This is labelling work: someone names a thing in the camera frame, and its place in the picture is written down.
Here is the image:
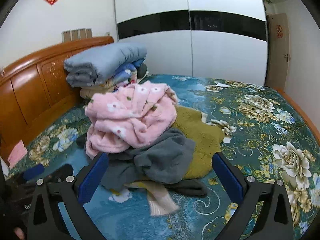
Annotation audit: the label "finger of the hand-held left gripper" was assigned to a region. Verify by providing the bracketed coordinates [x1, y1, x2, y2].
[45, 164, 75, 183]
[23, 164, 46, 181]

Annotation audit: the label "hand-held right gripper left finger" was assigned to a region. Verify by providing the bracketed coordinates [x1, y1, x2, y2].
[26, 152, 109, 240]

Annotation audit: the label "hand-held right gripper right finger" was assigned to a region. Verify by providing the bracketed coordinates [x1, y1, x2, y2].
[211, 152, 294, 240]

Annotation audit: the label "pink floral fleece garment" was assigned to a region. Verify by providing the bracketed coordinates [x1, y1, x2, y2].
[84, 81, 178, 159]

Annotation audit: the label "person's left hand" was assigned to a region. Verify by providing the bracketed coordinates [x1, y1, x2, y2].
[14, 226, 26, 240]

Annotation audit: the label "small pink cloth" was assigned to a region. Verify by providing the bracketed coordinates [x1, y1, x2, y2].
[7, 141, 28, 168]

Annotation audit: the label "dark grey garment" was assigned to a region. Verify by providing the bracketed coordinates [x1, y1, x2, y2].
[167, 177, 208, 197]

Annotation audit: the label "olive knitted sweater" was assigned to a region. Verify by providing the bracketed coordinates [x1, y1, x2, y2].
[172, 106, 225, 179]

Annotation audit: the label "teal floral bed blanket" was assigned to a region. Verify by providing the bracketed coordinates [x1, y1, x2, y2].
[25, 74, 320, 240]

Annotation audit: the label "grey fleece garment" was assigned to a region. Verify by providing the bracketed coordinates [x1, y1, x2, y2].
[101, 127, 195, 190]

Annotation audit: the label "cream and yellow garment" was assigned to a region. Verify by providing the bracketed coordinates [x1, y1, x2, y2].
[111, 180, 180, 217]

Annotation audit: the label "beige pillow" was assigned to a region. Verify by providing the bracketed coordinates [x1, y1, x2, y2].
[79, 84, 118, 99]

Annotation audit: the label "wooden bed headboard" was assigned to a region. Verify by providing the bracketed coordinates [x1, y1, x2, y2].
[0, 36, 115, 165]

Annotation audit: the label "folded blue floral quilt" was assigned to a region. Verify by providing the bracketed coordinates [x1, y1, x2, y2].
[105, 58, 147, 92]

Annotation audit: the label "dark cushion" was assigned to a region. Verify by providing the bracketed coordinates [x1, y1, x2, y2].
[136, 64, 150, 79]

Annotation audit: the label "wooden door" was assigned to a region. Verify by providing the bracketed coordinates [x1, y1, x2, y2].
[266, 12, 292, 89]

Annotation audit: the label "white and black wardrobe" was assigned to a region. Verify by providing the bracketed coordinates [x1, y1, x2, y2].
[113, 0, 268, 85]

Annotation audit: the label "wooden bed side rail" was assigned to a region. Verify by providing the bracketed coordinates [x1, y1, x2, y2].
[276, 87, 320, 143]

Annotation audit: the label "beige wall panels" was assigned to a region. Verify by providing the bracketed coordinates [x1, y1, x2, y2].
[62, 28, 92, 42]

